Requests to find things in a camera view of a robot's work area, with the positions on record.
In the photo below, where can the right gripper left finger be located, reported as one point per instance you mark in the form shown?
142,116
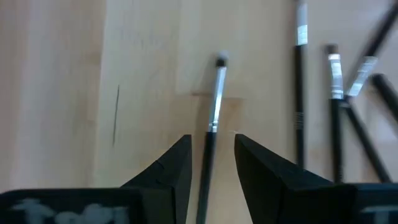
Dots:
168,186

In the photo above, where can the small grey-tip makeup brush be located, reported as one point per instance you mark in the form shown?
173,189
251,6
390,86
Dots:
217,93

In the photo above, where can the thin black makeup brush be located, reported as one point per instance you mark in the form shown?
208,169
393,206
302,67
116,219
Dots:
385,90
336,140
367,143
299,93
362,76

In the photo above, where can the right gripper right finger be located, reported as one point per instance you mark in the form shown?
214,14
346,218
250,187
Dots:
280,193

